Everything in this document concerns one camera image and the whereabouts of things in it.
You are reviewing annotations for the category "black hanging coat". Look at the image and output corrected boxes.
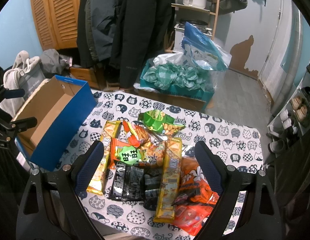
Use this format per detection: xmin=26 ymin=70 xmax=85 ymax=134
xmin=110 ymin=0 xmax=172 ymax=88

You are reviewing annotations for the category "teal box with wrappers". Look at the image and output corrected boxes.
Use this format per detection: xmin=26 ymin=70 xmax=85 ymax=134
xmin=134 ymin=58 xmax=215 ymax=112

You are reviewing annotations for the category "black snack bag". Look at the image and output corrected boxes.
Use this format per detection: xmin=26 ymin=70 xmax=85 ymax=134
xmin=109 ymin=161 xmax=162 ymax=202

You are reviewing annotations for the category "orange green rice cracker bag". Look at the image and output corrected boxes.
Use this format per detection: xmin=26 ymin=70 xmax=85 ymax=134
xmin=109 ymin=138 xmax=166 ymax=169

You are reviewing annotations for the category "blue cardboard box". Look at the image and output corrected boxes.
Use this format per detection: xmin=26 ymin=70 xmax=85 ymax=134
xmin=14 ymin=75 xmax=96 ymax=171

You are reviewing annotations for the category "yellow cracker pack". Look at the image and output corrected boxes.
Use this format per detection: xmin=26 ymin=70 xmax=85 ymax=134
xmin=154 ymin=138 xmax=183 ymax=223
xmin=86 ymin=120 xmax=121 ymax=195

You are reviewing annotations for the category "wooden crate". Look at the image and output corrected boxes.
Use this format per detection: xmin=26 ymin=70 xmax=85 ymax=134
xmin=69 ymin=67 xmax=99 ymax=89

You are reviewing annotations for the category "red orange snack bag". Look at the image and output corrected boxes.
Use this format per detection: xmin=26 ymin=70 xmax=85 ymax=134
xmin=172 ymin=205 xmax=214 ymax=236

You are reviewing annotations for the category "grey hoodie pile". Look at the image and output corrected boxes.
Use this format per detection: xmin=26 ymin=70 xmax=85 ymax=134
xmin=0 ymin=49 xmax=73 ymax=117

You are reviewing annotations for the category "wooden shelf rack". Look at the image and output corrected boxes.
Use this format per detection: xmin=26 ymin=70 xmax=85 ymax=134
xmin=164 ymin=0 xmax=220 ymax=53

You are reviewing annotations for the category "orange stick snack bag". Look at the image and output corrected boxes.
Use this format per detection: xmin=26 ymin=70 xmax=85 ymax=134
xmin=122 ymin=121 xmax=150 ymax=148

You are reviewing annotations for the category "large orange snack bag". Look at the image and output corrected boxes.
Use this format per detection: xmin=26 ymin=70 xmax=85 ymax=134
xmin=175 ymin=157 xmax=219 ymax=205

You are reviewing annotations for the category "cat pattern tablecloth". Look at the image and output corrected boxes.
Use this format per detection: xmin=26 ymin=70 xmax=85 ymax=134
xmin=57 ymin=91 xmax=263 ymax=239

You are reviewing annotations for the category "grey hanging jacket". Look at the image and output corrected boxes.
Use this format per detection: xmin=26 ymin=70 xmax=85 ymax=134
xmin=77 ymin=0 xmax=116 ymax=68

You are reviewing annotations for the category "shoe rack with shoes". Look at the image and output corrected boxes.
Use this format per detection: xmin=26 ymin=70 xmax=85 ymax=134
xmin=267 ymin=63 xmax=310 ymax=156

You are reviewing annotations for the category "green pea snack bag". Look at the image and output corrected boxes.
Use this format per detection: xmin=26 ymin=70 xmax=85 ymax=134
xmin=138 ymin=109 xmax=185 ymax=136

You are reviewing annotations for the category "wooden louvered door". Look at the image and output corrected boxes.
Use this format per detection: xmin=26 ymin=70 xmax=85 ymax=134
xmin=30 ymin=0 xmax=80 ymax=50

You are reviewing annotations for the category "blue plastic bag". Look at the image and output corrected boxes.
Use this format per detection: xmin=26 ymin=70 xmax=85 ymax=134
xmin=182 ymin=22 xmax=231 ymax=72

